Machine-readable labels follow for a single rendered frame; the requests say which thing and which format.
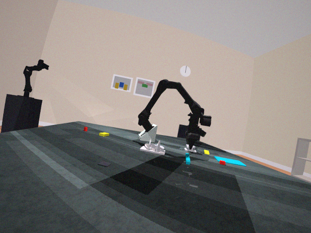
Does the yellow rectangular block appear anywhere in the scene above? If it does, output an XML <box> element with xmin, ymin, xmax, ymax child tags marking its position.
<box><xmin>99</xmin><ymin>132</ymin><xmax>109</xmax><ymax>137</ymax></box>

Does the cyan square plate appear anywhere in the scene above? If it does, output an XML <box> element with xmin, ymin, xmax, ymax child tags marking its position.
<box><xmin>214</xmin><ymin>156</ymin><xmax>246</xmax><ymax>167</ymax></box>

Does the cyan long flat bar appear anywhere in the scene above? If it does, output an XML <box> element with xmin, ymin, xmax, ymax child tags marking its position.
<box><xmin>185</xmin><ymin>153</ymin><xmax>190</xmax><ymax>165</ymax></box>

